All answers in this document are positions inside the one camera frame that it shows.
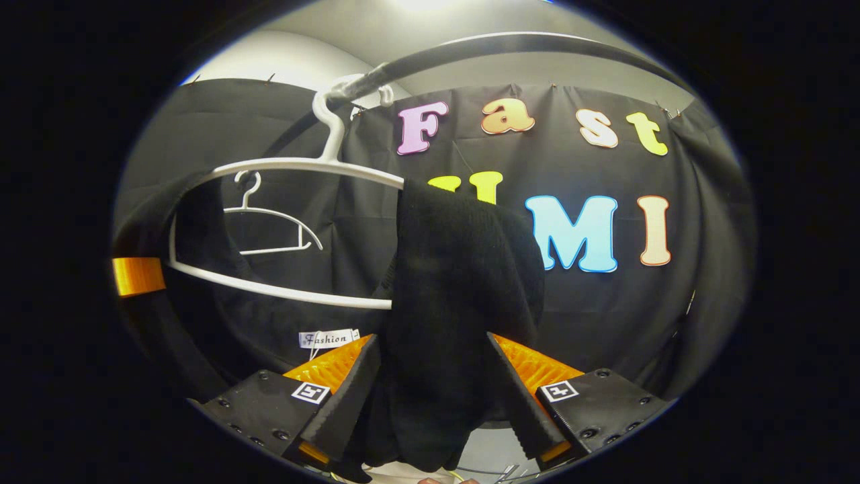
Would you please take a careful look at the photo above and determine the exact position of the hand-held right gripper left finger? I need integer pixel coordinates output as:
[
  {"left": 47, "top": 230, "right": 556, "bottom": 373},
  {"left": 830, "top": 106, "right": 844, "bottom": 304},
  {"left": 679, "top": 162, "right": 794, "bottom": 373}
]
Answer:
[{"left": 198, "top": 334, "right": 382, "bottom": 471}]

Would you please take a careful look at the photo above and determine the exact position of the black clothes rail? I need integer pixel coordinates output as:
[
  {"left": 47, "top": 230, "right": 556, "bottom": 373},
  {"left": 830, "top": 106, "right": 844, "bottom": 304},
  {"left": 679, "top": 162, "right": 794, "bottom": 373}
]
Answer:
[{"left": 262, "top": 32, "right": 699, "bottom": 159}]

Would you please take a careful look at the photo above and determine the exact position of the white plastic hanger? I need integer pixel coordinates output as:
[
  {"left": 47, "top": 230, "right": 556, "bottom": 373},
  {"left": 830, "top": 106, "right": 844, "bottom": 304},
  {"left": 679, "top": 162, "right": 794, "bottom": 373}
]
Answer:
[
  {"left": 223, "top": 170, "right": 323, "bottom": 256},
  {"left": 168, "top": 74, "right": 405, "bottom": 310}
]

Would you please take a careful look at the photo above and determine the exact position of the black backdrop cloth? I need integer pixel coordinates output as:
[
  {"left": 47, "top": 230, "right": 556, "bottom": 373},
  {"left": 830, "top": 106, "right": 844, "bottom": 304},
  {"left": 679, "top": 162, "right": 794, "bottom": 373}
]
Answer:
[{"left": 114, "top": 77, "right": 757, "bottom": 404}]

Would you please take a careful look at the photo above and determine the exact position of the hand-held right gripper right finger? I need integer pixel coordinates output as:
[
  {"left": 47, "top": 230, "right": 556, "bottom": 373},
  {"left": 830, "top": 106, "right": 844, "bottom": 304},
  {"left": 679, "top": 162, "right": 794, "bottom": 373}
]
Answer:
[{"left": 486, "top": 332, "right": 669, "bottom": 471}]

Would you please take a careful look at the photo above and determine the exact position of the black knit cardigan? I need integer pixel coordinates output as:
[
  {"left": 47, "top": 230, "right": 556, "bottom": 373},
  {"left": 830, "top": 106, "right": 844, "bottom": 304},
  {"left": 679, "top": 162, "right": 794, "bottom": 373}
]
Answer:
[{"left": 111, "top": 168, "right": 546, "bottom": 481}]

